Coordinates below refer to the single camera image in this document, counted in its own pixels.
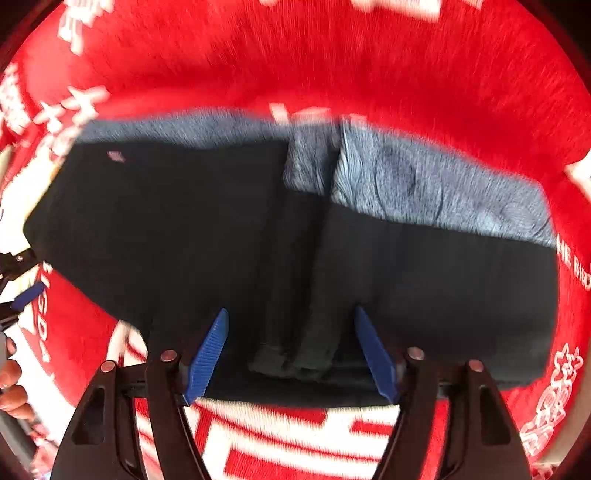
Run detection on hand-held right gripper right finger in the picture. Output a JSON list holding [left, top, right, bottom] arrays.
[[353, 305, 533, 480]]

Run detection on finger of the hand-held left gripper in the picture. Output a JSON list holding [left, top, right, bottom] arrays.
[[0, 283, 45, 325], [0, 249, 38, 280]]

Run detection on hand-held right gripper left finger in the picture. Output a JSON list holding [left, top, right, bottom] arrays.
[[50, 308, 230, 480]]

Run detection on black pants with blue stripes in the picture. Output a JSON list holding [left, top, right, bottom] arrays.
[[23, 107, 561, 409]]

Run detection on person's left hand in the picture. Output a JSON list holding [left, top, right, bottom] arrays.
[[0, 338, 36, 422]]

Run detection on red printed blanket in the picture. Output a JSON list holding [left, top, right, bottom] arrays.
[[0, 0, 591, 480]]

